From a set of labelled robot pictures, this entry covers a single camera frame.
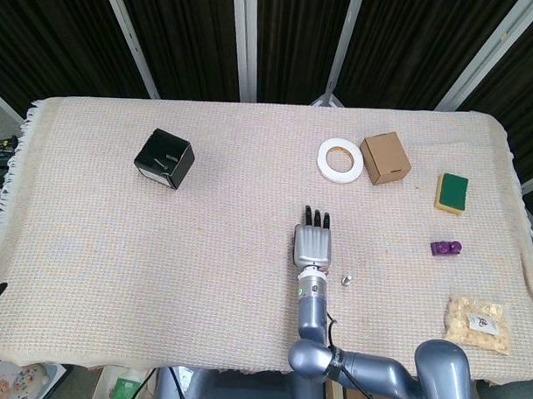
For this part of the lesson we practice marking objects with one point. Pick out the beige woven tablecloth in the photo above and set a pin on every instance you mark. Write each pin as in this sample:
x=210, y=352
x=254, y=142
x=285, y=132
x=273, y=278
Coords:
x=159, y=257

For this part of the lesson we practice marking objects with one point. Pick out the yellow green sponge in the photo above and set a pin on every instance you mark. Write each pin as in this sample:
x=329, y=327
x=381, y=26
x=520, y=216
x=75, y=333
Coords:
x=452, y=193

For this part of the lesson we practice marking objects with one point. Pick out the white tape roll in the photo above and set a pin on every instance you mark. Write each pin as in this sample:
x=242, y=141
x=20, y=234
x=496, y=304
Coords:
x=324, y=164

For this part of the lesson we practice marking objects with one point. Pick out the brown closed cardboard box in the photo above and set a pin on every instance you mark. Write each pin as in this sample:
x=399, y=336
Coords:
x=385, y=157

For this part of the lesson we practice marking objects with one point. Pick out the purple toy block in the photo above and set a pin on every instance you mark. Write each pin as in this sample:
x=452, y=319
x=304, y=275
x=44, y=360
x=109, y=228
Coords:
x=445, y=248

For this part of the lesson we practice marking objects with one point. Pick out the dark pleated curtain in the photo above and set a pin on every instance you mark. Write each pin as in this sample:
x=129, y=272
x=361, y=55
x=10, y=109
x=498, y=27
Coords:
x=197, y=39

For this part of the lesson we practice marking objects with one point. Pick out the green printed box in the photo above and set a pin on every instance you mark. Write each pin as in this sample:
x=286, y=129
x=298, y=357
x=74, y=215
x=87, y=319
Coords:
x=126, y=389

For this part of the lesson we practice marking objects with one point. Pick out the colourful printed box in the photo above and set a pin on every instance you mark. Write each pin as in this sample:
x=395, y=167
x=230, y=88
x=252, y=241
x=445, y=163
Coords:
x=19, y=379

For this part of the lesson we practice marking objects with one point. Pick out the black open cardboard box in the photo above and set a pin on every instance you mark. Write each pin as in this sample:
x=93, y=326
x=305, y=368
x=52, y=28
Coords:
x=180, y=170

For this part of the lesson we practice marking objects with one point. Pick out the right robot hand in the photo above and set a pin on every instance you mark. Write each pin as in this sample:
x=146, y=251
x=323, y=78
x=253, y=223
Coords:
x=313, y=247

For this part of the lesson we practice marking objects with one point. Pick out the clear bag of snacks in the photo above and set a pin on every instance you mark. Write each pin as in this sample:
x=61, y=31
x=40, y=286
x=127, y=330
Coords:
x=477, y=323

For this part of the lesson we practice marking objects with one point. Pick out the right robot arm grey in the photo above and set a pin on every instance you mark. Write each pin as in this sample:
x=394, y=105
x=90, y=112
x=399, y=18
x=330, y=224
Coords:
x=312, y=323

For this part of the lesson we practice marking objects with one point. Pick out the white metal frame post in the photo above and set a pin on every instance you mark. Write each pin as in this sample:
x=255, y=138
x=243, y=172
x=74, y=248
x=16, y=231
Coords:
x=132, y=41
x=342, y=49
x=486, y=54
x=245, y=45

